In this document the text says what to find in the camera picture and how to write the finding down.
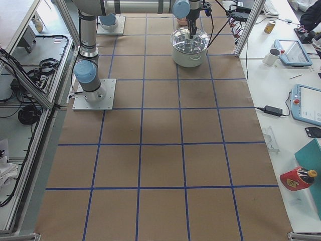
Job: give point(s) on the black power adapter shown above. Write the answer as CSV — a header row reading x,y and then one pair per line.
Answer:
x,y
273,111

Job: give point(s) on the blue teach pendant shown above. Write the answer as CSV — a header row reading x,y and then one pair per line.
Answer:
x,y
292,53
305,104

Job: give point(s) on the pale green cooking pot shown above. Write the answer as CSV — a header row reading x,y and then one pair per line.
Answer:
x,y
188,60

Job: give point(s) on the white mug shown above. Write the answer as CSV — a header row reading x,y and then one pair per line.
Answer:
x,y
271,56

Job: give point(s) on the near blue teach pendant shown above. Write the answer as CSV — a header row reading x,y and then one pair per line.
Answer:
x,y
305,104

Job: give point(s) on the teal board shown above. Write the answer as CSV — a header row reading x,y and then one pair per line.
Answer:
x,y
309,157

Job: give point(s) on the pink bowl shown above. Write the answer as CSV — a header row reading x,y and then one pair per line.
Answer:
x,y
182,22

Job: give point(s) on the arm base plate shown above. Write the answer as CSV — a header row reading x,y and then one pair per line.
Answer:
x,y
118,31
102,99

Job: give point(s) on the red bottle with yellow cap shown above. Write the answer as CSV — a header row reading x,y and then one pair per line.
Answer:
x,y
299,178

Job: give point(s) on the yellow drink can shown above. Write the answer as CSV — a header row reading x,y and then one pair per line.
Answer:
x,y
269,26

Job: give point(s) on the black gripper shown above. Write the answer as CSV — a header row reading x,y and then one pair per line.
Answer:
x,y
193,12

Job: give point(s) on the black laptop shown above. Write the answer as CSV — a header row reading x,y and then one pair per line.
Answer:
x,y
241,6

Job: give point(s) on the clear acrylic stand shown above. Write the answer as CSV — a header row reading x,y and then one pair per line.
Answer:
x,y
270,140

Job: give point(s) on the aluminium frame post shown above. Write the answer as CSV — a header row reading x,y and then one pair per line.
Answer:
x,y
254,14

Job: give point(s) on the glass pot lid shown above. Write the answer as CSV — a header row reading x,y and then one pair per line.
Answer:
x,y
181,41

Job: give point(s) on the far blue teach pendant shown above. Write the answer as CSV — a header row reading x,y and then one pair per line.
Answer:
x,y
292,53

